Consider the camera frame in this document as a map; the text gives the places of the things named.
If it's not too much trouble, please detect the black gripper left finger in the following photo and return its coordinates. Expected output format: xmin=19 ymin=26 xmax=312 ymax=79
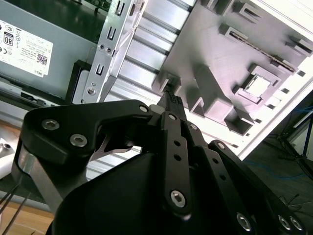
xmin=11 ymin=90 xmax=193 ymax=222

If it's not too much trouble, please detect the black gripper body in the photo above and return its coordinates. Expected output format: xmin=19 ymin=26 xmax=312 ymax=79
xmin=46 ymin=153 xmax=237 ymax=235

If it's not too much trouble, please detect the silver CPU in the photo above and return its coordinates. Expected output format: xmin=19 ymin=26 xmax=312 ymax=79
xmin=244 ymin=73 xmax=277 ymax=98

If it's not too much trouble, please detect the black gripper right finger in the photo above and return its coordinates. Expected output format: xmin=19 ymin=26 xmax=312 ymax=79
xmin=172 ymin=92 xmax=308 ymax=235

